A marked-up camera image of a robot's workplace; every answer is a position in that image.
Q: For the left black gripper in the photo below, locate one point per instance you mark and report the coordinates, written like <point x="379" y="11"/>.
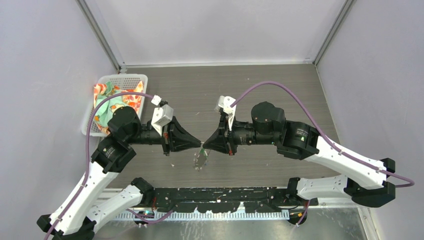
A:
<point x="175" y="138"/>

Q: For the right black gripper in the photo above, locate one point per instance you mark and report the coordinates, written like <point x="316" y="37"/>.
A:
<point x="223" y="139"/>

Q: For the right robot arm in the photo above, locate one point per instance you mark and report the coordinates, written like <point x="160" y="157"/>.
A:
<point x="361" y="179"/>

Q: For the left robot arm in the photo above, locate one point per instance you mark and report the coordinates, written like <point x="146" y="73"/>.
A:
<point x="78" y="218"/>

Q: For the colourful patterned cloth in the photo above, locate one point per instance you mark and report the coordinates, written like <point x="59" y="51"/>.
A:
<point x="105" y="113"/>

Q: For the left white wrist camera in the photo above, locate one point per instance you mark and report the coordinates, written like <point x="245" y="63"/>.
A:
<point x="162" y="114"/>

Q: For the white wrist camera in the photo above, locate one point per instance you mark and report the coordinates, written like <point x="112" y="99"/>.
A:
<point x="162" y="114"/>
<point x="225" y="104"/>

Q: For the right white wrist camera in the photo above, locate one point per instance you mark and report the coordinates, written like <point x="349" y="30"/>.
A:
<point x="225" y="104"/>

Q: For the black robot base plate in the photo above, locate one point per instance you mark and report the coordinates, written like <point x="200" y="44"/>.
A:
<point x="222" y="199"/>

